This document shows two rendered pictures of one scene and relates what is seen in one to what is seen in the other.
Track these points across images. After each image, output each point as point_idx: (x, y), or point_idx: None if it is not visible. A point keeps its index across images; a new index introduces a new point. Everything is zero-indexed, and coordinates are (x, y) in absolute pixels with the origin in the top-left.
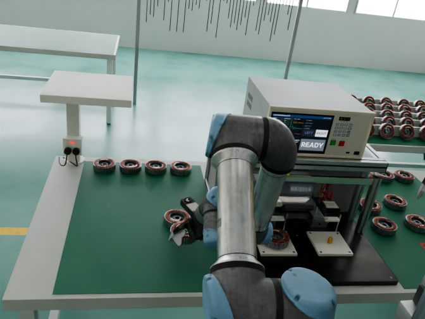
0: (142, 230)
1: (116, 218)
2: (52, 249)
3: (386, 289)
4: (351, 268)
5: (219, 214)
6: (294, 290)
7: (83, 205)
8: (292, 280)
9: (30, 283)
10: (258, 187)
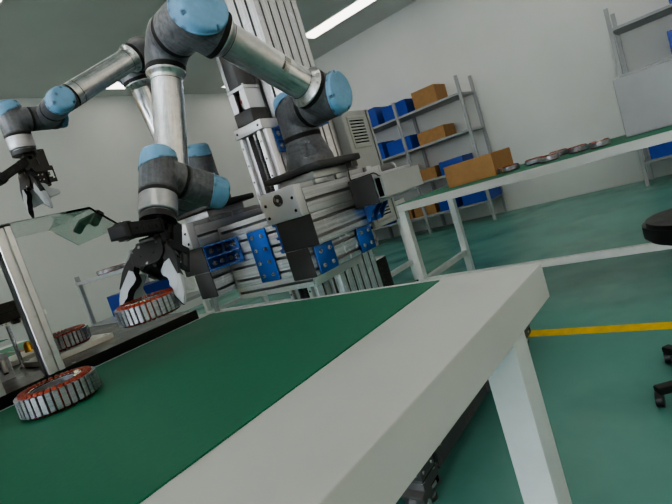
0: (146, 385)
1: (131, 421)
2: (383, 339)
3: None
4: None
5: (281, 55)
6: None
7: (107, 496)
8: None
9: (474, 285)
10: (181, 104)
